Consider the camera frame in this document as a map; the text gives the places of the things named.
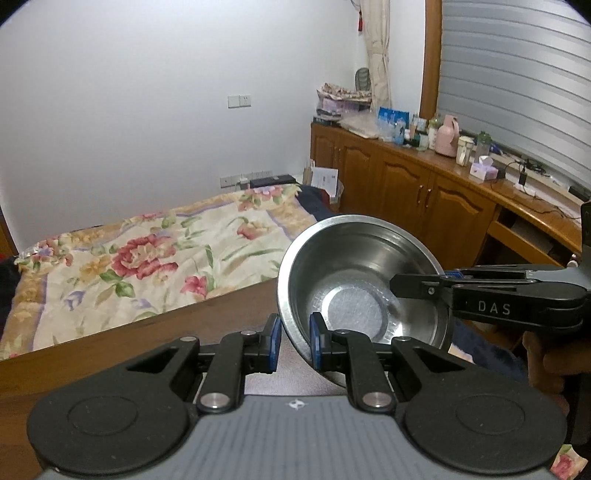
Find steel bowl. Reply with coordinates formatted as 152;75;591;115
276;214;454;362

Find beige tied curtain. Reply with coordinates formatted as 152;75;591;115
360;0;392;111

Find pink thermos jug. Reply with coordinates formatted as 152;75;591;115
435;115;460;158

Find black cloth on bed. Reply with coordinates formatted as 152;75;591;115
0;256;21;336

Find stack of folded fabrics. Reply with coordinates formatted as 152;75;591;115
317;83;372;121

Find floral bed quilt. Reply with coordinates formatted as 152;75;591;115
1;184;316;359

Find wooden sideboard cabinet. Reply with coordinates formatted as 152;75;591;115
311;123;582;269

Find white wall switch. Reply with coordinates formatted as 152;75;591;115
228;95;252;109

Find grey window blind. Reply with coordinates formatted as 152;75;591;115
438;0;590;187

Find pink tissue box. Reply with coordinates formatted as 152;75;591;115
470;155;499;181

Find white paper bag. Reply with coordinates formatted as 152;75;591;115
303;160;342;204

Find blue printed box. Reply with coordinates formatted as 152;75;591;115
378;107;410;146

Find person right hand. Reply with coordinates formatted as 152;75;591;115
522;332;590;414

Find wall socket strip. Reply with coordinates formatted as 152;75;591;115
219;170;273;189

